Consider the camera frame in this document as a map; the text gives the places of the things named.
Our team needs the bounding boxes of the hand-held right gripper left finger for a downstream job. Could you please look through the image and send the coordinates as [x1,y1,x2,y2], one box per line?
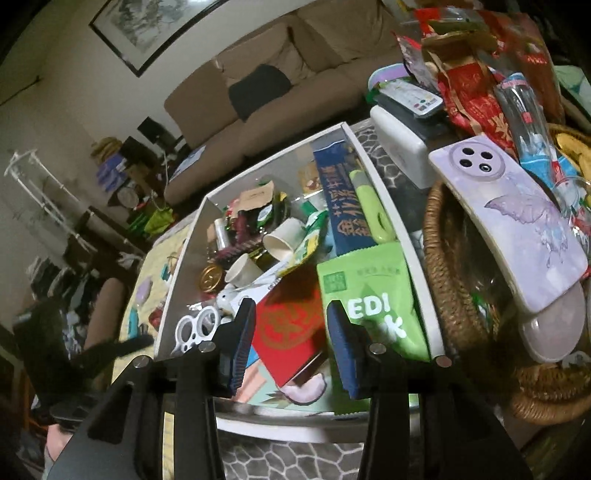
[46,298,257,480]

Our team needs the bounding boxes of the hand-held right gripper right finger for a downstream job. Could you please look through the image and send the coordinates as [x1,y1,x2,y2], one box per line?
[325,303,526,480]

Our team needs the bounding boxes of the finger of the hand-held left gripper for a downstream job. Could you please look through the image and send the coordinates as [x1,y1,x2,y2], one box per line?
[82,334,156,370]

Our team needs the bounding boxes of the red box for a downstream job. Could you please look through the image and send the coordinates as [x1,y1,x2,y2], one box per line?
[251,288,329,389]

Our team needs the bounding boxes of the white storage tray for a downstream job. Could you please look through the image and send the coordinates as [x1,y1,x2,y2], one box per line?
[154,121,447,422]

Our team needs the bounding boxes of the patterned glass desktop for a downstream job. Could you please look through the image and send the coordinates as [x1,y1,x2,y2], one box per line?
[203,115,555,480]

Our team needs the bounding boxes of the brown stool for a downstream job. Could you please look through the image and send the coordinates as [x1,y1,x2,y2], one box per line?
[82,276,128,352]

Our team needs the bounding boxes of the small white plastic gadget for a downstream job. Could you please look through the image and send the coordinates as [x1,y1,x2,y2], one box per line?
[214,288,241,320]

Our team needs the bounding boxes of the teal coconut print packet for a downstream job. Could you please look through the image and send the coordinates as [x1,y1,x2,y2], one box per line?
[239,364,329,408]

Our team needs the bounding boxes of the printed yellow blanket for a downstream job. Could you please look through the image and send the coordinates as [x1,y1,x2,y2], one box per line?
[110,216,205,398]

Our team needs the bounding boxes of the gold tin lid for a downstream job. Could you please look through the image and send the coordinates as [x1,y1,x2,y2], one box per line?
[198,263,226,293]

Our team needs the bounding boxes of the small white paper cup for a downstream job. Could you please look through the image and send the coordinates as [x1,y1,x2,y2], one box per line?
[223,252,264,287]

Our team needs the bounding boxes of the green snack packet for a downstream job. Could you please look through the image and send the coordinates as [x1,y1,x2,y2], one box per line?
[316,242,433,363]

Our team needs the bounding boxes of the small clear bottle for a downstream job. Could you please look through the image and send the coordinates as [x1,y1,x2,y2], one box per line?
[212,216,232,253]

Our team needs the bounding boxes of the large white paper cup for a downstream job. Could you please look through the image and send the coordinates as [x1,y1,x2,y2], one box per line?
[262,216,308,262]

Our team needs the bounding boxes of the green and white sachet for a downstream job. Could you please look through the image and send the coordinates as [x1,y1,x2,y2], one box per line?
[295,209,332,274]

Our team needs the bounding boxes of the brown wicker basket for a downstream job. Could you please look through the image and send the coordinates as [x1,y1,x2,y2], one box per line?
[422,179,591,426]

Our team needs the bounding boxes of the green shopping bag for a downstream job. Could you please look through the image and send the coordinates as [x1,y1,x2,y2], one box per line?
[133,207,177,237]

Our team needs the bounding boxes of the brown paper tag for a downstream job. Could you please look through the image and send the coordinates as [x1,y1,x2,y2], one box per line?
[237,182,278,213]

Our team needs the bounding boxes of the long blue packet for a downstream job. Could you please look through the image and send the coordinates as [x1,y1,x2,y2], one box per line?
[311,137,371,269]

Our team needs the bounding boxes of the light green tube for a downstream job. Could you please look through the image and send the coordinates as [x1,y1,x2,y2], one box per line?
[348,168,398,244]

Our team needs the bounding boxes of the purple boxes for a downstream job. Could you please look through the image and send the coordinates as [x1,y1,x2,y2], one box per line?
[96,154,128,188]

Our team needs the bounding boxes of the pale pink oval container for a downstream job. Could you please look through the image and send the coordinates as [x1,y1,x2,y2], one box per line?
[516,279,587,363]

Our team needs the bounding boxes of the phone with purple butterfly case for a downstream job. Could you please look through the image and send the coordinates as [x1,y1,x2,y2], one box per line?
[428,133,590,315]

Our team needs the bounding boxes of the black box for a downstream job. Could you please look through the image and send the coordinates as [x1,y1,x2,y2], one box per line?
[137,116,184,149]

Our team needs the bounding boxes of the white rectangular box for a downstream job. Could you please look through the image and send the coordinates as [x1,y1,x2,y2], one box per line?
[369,104,440,190]

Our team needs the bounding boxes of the beige sofa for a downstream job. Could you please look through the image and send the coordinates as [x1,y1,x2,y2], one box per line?
[163,0,417,206]

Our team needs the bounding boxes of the black cushion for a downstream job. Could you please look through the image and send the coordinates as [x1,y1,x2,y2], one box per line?
[228,63,293,122]

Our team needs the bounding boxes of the red and gold snack packet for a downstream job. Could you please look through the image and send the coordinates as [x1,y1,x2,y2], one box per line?
[436,62,519,149]

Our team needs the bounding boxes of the purple plastic lid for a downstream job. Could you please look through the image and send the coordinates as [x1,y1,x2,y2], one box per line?
[368,64,410,91]

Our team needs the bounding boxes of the clear plastic bottle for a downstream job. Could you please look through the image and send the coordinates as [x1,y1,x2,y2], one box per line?
[493,73,583,186]

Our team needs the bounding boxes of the black framed picture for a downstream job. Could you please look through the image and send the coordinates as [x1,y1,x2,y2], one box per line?
[88,0,232,78]

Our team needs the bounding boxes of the large red gift bag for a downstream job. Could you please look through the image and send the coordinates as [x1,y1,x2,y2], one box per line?
[479,8,565,121]

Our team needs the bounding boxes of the white scissors handle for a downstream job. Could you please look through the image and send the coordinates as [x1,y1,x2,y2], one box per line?
[174,305,222,356]

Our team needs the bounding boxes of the white wire rack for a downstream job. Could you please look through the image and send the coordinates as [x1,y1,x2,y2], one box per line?
[4,148,94,241]

